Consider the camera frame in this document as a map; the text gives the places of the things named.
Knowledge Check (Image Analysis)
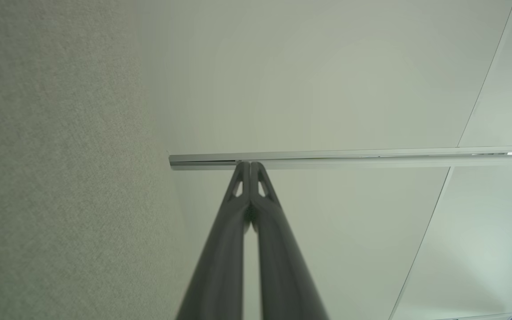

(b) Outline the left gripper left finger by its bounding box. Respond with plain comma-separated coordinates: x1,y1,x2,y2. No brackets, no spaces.
176,162,252,320

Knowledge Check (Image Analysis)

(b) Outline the grey metal frame post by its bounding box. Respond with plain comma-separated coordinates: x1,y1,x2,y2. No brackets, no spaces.
168,145,512,171

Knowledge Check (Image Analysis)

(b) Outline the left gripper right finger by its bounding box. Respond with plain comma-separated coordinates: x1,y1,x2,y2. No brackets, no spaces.
251,162,330,320

